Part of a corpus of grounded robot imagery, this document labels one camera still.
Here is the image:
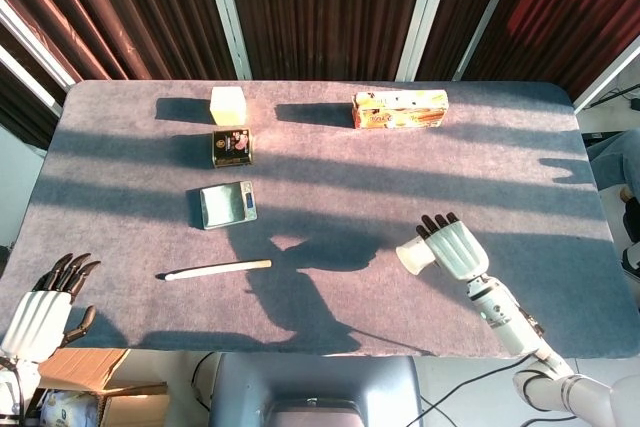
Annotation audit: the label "black cable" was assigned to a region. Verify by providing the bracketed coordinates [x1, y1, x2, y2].
[192, 352, 221, 411]

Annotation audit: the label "dark square tin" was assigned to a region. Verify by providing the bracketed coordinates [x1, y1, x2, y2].
[212, 128, 255, 168]

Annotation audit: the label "small digital pocket scale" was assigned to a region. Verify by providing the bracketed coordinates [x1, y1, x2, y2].
[199, 180, 259, 231]

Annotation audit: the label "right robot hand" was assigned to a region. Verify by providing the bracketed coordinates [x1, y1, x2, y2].
[415, 212, 490, 282]

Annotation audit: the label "person's leg in jeans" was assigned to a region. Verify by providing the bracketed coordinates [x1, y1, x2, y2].
[589, 128, 640, 191]

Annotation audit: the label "brown cardboard box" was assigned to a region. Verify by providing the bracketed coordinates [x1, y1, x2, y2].
[30, 347, 169, 427]

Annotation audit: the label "orange snack box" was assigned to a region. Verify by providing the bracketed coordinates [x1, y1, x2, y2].
[351, 89, 450, 131]

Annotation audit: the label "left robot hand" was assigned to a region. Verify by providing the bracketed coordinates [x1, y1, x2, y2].
[0, 252, 102, 362]

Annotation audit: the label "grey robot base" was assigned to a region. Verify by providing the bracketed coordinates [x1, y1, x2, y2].
[208, 352, 426, 427]

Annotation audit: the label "blue-grey table cloth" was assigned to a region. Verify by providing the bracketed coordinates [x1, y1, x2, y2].
[0, 78, 630, 360]

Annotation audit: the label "pale yellow cube block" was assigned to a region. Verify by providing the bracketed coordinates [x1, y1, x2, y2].
[209, 86, 248, 125]

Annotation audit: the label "printed plastic bag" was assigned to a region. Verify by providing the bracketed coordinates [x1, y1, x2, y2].
[39, 390, 101, 427]

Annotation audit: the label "white round container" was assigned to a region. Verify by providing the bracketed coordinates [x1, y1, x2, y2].
[395, 237, 438, 277]

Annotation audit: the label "long white stick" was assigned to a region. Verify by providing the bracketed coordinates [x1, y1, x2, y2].
[161, 259, 273, 283]

